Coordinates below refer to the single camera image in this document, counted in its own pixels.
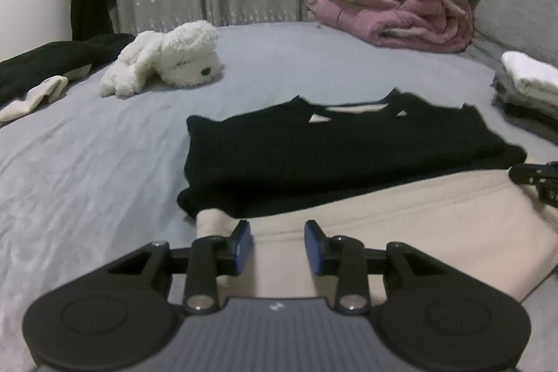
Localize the grey bed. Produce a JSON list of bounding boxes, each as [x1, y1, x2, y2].
[[0, 21, 558, 372]]

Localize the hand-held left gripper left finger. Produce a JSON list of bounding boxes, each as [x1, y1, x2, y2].
[[107, 219, 254, 313]]

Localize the folded black garment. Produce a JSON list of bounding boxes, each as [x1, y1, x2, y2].
[[500, 101, 558, 122]]

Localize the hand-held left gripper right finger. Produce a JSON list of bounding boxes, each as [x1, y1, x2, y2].
[[303, 219, 450, 313]]

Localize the black and cream printed sweatshirt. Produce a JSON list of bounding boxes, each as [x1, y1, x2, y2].
[[177, 89, 558, 304]]

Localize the cream sock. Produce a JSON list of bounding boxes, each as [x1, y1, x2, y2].
[[0, 75, 70, 124]]

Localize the folded dark grey garment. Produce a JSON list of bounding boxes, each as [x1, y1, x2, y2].
[[505, 111, 558, 147]]

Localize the white plush dog toy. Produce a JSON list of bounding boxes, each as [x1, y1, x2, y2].
[[99, 19, 227, 98]]

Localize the crumpled black garment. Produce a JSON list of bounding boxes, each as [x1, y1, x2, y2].
[[0, 32, 136, 107]]

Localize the folded pink quilt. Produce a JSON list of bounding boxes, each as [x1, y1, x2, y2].
[[306, 0, 475, 54]]

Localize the folded white garment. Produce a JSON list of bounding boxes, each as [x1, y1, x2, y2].
[[501, 51, 558, 107]]

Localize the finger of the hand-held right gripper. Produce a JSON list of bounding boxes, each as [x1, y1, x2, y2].
[[508, 161, 558, 208]]

